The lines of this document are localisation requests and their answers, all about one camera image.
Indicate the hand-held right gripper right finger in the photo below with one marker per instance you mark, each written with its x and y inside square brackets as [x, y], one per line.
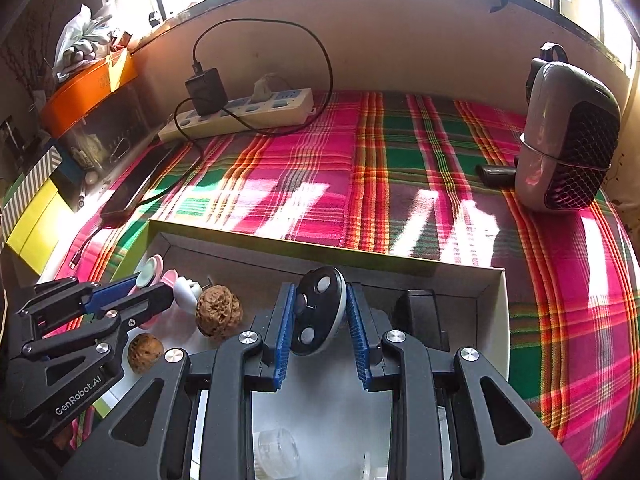
[360, 340]

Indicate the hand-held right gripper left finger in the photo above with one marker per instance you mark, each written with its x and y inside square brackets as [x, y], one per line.
[284, 340]

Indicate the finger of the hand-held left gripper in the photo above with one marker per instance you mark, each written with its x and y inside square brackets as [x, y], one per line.
[115, 292]
[150, 300]

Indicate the pink clip with mint disc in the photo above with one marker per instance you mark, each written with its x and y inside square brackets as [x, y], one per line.
[150, 270]

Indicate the black round device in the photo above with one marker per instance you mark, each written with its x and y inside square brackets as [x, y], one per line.
[315, 320]

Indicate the small walnut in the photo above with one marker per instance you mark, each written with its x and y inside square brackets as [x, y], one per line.
[145, 352]

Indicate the black rectangular device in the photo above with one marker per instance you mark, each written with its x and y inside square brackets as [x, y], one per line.
[420, 310]

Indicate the large walnut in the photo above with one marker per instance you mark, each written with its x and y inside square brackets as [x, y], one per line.
[217, 310]

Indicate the green and white cardboard box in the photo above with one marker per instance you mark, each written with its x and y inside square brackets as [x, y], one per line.
[240, 260]

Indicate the white knob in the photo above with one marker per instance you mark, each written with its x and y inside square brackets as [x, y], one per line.
[185, 297]

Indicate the yellow box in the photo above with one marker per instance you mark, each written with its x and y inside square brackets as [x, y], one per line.
[40, 225]

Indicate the black phone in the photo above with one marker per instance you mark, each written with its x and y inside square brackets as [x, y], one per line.
[135, 185]

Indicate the striped box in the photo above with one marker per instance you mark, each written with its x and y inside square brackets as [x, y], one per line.
[40, 170]

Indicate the clear storage case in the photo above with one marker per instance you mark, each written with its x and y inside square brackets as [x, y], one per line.
[110, 125]

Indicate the plaid blanket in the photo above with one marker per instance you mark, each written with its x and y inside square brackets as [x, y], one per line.
[425, 160]

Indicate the orange box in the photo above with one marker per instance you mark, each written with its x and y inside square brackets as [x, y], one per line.
[85, 90]

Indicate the small black cylinder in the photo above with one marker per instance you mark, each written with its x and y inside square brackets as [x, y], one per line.
[495, 175]

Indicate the black charger adapter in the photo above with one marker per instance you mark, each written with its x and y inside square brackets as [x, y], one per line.
[205, 90]

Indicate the beige power strip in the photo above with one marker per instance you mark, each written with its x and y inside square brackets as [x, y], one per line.
[280, 105]

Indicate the dried branches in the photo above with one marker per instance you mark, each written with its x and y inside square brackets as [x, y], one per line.
[25, 60]

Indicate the plastic bag with plant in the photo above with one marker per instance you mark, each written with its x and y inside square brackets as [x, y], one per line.
[80, 35]

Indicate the small space heater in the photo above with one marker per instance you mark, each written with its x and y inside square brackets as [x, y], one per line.
[550, 125]

